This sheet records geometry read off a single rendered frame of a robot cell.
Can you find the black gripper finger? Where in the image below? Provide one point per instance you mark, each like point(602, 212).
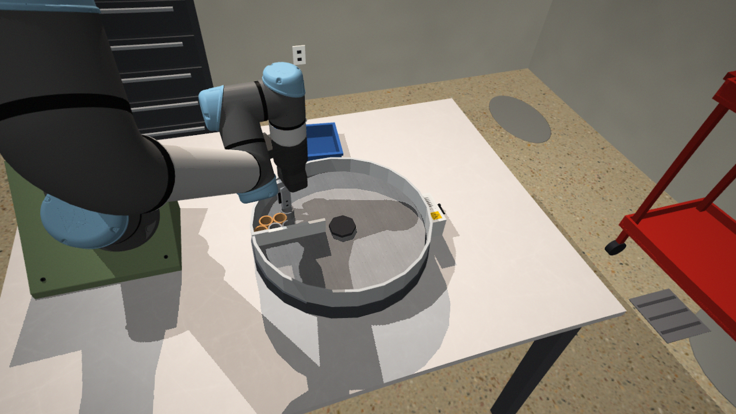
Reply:
point(285, 198)
point(280, 185)

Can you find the blue crate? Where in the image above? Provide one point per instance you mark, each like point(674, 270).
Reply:
point(323, 141)

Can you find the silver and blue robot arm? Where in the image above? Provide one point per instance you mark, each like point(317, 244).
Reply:
point(66, 126)

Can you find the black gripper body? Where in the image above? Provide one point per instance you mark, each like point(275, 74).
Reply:
point(290, 152)

